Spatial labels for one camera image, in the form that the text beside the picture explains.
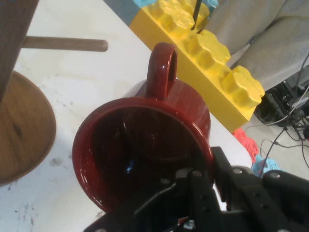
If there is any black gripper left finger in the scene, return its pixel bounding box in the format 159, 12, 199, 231
83, 168, 228, 232

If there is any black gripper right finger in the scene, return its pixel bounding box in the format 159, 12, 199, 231
211, 146, 309, 232

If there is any red ceramic mug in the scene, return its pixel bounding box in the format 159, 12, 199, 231
71, 42, 215, 215

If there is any low red toy brick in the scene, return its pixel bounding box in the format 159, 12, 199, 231
232, 127, 260, 165

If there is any black equipment box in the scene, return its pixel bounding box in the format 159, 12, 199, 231
254, 79, 309, 127

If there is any yellow toy brick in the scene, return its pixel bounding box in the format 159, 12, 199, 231
129, 0, 266, 133

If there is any brown wooden mug tree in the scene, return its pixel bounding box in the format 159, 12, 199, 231
0, 0, 109, 187

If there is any grey fabric cover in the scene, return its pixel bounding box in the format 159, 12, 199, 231
205, 0, 309, 93

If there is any grey toy brick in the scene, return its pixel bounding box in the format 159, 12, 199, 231
103, 0, 143, 26

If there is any thin black floor cable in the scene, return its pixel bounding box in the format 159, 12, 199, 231
259, 48, 309, 170

